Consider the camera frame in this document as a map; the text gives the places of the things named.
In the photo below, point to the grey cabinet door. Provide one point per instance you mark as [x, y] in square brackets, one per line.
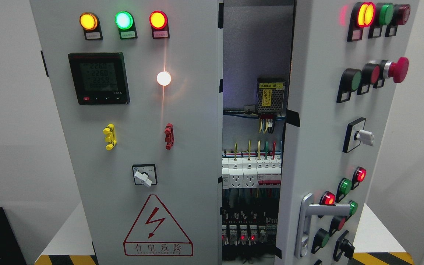
[334, 82]
[190, 49]

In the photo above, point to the red indicator lamp left door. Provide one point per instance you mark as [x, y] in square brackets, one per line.
[158, 20]

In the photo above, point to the green indicator lamp left door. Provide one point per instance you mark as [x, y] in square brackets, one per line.
[124, 20]

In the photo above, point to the yellow indicator lamp left door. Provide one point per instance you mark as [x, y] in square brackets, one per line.
[88, 21]

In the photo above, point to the yellow lamp right door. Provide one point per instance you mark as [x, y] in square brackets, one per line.
[362, 16]

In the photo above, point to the white socket and breaker row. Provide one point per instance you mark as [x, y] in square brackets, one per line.
[251, 172]

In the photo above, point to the perforated metal power supply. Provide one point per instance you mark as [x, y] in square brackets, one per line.
[270, 95]

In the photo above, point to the white lit indicator lamp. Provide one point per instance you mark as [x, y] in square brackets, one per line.
[164, 78]

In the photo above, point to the lower relay terminal row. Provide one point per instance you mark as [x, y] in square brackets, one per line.
[248, 227]

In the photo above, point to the red electric hazard warning sticker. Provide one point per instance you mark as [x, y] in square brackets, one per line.
[156, 232]

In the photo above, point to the black digital power meter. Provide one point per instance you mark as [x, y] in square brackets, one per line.
[99, 78]

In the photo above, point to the red mushroom emergency stop button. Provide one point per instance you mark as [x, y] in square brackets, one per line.
[397, 70]

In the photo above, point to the red terminal post pair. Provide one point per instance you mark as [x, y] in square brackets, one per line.
[169, 136]

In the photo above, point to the white rotary selector switch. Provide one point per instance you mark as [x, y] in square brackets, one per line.
[144, 174]

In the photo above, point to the yellow terminal post pair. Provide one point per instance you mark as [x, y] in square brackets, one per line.
[110, 136]

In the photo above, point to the silver door handle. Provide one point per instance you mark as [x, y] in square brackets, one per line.
[307, 210]

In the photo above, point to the white selector switch right door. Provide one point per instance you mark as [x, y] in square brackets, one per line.
[356, 134]

